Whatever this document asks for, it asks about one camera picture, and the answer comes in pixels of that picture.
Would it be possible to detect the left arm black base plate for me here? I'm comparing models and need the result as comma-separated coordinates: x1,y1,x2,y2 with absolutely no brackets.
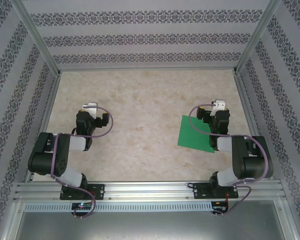
59,183,106,201

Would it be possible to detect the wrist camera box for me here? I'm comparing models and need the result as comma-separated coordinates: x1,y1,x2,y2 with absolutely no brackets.
81,101,100,118
209,99,227,117

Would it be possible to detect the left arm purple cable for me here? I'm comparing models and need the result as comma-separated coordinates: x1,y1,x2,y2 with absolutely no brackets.
49,105,114,220

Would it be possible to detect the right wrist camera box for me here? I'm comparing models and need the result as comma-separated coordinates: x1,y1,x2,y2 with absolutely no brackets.
209,99,227,117

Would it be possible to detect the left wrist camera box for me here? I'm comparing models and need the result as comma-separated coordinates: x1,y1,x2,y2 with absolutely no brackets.
81,101,100,118

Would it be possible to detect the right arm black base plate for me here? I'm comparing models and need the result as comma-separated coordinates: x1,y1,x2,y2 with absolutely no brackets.
193,182,240,200

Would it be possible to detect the aluminium frame post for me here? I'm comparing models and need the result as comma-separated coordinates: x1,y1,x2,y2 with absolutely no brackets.
233,0,283,75
11,0,62,76

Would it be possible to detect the grey sheet metal tray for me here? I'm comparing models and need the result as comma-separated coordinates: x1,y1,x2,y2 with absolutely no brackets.
11,199,299,240

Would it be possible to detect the aluminium mounting rail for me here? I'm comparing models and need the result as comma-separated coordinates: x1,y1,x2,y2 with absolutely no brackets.
13,180,288,202

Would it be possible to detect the aluminium side rail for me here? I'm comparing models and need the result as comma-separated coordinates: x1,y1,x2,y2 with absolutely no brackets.
24,72,62,182
233,71,276,181

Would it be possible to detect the slotted grey cable duct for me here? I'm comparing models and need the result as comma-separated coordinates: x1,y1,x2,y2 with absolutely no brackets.
23,201,214,213

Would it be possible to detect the green paper sheet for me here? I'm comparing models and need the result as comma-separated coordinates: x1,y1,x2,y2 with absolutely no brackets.
177,114,217,154

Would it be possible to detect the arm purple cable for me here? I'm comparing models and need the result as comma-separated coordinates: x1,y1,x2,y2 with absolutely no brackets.
49,105,114,220
189,102,270,216

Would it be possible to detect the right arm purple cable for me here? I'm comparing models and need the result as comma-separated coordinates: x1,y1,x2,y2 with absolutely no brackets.
189,102,270,216

